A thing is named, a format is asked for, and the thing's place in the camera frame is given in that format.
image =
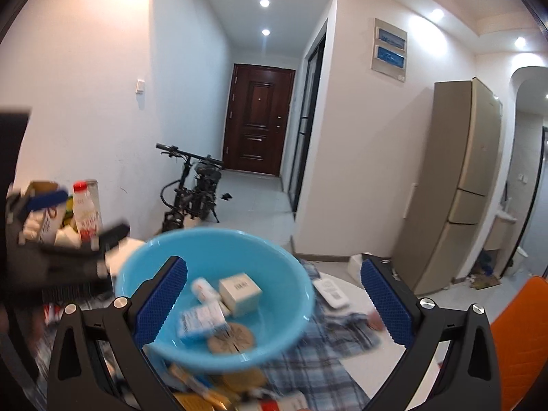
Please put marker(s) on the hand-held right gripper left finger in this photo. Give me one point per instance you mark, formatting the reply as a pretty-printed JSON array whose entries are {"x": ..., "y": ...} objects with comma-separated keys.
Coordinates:
[{"x": 162, "y": 304}]

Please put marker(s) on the small white bottle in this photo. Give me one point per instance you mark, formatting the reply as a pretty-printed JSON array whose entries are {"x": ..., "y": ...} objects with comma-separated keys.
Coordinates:
[{"x": 205, "y": 291}]

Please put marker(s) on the yellow box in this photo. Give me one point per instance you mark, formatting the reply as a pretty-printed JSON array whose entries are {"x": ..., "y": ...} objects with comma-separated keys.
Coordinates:
[{"x": 195, "y": 399}]

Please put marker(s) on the blue plaid shirt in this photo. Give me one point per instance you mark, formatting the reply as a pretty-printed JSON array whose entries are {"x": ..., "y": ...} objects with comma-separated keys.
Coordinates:
[{"x": 308, "y": 368}]

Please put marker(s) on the dark red entrance door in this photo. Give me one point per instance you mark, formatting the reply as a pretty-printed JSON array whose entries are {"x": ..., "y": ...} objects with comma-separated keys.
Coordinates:
[{"x": 259, "y": 120}]

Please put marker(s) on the wall electrical panel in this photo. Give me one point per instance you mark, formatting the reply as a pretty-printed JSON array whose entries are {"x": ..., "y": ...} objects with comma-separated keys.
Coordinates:
[{"x": 388, "y": 49}]

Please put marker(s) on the blue plastic basin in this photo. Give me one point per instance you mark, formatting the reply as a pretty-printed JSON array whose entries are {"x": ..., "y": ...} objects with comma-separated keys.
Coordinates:
[{"x": 274, "y": 265}]

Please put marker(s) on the white and blue illustrated box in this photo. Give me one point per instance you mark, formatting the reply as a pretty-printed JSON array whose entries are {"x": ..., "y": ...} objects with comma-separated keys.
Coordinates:
[{"x": 201, "y": 322}]

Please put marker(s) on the black framed glass door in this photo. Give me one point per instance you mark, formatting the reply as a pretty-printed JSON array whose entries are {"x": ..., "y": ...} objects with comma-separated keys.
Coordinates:
[{"x": 306, "y": 128}]

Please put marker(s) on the white washbasin cabinet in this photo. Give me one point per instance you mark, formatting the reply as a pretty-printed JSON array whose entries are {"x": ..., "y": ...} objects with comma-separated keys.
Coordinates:
[{"x": 501, "y": 231}]

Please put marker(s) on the orange chair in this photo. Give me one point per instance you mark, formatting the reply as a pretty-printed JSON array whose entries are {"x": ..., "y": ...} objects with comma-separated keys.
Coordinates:
[{"x": 520, "y": 342}]

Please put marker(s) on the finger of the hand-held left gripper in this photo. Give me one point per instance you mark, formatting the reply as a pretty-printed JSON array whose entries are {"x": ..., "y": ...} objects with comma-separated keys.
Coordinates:
[
  {"x": 107, "y": 233},
  {"x": 47, "y": 201}
]

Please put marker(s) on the cream square box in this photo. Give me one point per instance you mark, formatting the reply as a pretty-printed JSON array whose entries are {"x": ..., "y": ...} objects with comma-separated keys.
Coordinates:
[{"x": 239, "y": 295}]

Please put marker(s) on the white and red milk carton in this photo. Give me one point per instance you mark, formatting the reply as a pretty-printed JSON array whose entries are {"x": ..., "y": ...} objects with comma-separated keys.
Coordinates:
[{"x": 87, "y": 216}]

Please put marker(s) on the beige refrigerator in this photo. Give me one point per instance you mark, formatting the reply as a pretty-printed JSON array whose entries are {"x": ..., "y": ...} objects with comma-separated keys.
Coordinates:
[{"x": 454, "y": 188}]

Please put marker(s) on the white remote control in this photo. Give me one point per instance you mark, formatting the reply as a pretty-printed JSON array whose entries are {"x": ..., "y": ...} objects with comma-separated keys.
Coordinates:
[{"x": 330, "y": 293}]

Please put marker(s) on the black bicycle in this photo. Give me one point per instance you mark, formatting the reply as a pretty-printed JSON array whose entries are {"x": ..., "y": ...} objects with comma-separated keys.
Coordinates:
[{"x": 192, "y": 197}]

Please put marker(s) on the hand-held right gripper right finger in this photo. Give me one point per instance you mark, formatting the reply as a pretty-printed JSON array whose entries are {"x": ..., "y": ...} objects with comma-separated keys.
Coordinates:
[{"x": 385, "y": 304}]

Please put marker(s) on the open cardboard box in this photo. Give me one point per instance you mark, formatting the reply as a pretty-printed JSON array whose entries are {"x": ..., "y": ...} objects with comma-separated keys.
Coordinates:
[{"x": 45, "y": 222}]

